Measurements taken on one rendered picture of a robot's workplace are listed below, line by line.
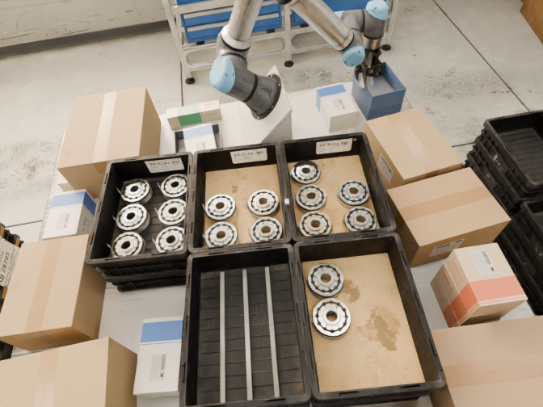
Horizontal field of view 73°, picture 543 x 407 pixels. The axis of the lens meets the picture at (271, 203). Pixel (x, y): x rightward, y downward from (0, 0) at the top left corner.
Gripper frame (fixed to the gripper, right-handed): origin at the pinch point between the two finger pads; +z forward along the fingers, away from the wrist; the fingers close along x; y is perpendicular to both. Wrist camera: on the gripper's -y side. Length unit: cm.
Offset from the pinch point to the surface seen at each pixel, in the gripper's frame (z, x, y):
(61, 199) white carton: 3, -127, 19
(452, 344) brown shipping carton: -4, -21, 105
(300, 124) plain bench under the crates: 12.4, -28.4, 1.4
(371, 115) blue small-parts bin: 8.6, 1.0, 9.8
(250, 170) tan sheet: -1, -57, 31
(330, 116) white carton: 3.4, -17.8, 10.3
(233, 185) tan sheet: -1, -64, 36
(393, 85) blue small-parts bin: 3.4, 14.4, 0.5
